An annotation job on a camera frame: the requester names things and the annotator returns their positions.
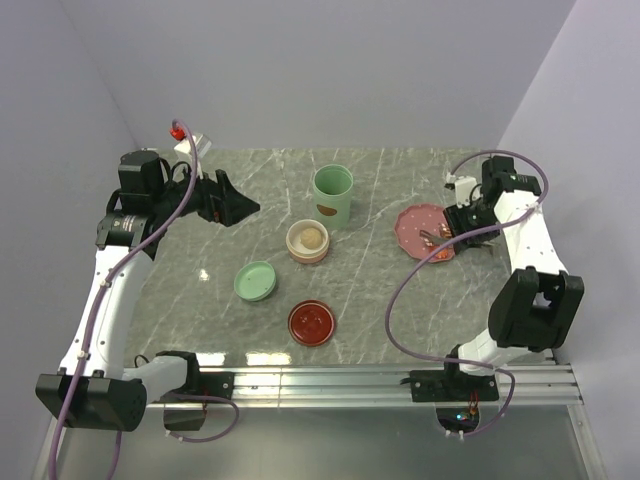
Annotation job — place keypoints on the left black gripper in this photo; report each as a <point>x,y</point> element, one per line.
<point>222,202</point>

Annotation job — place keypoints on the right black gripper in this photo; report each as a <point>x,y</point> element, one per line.
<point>455,218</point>

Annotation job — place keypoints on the metal tongs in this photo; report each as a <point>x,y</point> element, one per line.
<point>432,241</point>

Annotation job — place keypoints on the beige steamed bun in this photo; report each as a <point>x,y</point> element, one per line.
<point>311,238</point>

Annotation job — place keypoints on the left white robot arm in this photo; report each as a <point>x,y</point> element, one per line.
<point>92,388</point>

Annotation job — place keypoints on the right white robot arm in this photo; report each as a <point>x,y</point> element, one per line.
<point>537,305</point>

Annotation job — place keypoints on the pink dotted plate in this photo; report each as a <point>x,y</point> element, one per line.
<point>410,221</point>

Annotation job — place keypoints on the green round lid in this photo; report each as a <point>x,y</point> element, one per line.
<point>255,281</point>

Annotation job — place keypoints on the stacked cream pink bowl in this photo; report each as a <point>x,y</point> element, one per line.
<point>297,251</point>

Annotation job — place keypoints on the green tin canister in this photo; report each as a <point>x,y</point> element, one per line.
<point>332,194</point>

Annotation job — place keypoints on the red round lid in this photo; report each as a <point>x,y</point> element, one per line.
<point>311,323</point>

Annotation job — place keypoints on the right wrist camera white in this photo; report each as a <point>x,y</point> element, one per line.
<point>465,189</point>

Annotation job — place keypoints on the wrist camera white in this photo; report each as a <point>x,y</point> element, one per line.
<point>184,152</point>
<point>465,189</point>

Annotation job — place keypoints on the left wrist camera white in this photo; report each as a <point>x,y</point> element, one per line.
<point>184,152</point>

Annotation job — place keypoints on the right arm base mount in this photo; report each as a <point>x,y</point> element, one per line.
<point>456,396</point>

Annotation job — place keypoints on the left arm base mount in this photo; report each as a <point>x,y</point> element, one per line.
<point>218,384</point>

